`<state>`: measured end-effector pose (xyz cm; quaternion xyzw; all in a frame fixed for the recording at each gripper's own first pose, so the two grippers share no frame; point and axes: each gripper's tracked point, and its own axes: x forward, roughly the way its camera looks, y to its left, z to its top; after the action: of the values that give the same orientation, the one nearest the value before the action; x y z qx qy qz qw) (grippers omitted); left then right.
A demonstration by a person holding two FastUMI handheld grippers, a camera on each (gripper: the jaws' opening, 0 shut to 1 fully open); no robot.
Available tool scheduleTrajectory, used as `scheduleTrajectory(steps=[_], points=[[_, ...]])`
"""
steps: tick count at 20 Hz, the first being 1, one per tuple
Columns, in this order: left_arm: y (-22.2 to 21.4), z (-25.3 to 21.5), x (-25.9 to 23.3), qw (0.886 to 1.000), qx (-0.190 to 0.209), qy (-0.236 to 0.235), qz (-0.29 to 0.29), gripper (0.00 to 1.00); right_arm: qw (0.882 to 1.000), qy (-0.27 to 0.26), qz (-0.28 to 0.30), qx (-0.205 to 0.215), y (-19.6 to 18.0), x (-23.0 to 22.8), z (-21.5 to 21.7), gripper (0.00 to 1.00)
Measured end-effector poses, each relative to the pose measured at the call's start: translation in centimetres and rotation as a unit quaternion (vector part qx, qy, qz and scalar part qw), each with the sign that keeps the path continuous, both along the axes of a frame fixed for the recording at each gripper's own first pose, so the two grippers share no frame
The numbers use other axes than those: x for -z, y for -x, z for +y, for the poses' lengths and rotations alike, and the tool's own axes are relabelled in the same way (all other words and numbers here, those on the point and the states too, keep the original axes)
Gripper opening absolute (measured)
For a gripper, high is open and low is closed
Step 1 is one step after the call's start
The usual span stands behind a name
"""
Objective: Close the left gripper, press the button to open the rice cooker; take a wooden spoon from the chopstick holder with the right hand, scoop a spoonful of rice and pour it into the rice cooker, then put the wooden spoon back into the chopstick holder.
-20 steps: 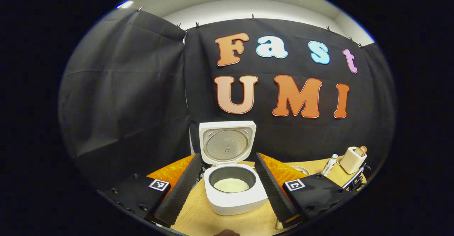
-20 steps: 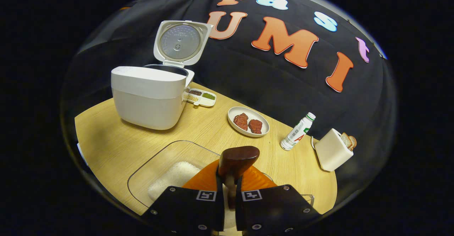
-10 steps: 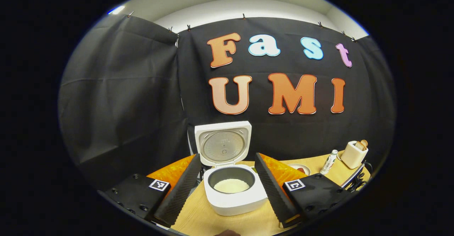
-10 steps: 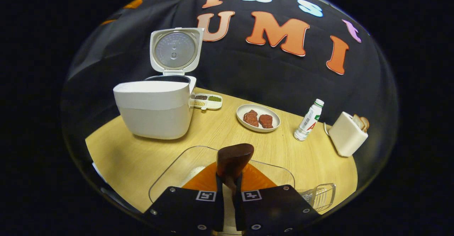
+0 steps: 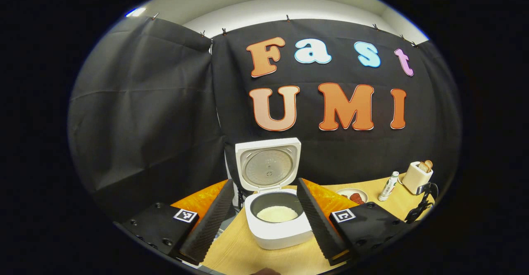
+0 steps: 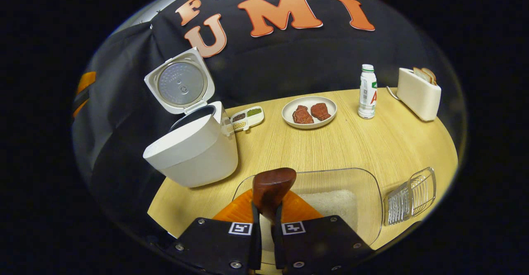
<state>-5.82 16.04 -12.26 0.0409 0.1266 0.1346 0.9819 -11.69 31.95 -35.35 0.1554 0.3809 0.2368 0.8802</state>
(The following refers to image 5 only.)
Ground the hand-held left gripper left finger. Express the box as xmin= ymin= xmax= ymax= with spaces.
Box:
xmin=113 ymin=179 xmax=235 ymax=266

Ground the white rice cooker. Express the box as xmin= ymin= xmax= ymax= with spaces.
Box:
xmin=234 ymin=137 xmax=315 ymax=251

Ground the black backdrop cloth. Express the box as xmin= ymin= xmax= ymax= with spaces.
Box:
xmin=67 ymin=16 xmax=462 ymax=226

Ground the small white green-label bottle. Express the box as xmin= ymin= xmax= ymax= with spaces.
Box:
xmin=378 ymin=171 xmax=400 ymax=202

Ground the white chopstick holder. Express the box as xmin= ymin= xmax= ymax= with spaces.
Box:
xmin=402 ymin=161 xmax=434 ymax=195

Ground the round white plate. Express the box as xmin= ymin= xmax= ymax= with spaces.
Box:
xmin=336 ymin=188 xmax=369 ymax=205

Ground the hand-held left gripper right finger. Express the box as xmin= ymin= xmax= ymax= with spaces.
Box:
xmin=297 ymin=178 xmax=410 ymax=267

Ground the heap of white rice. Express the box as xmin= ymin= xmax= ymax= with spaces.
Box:
xmin=257 ymin=206 xmax=299 ymax=223

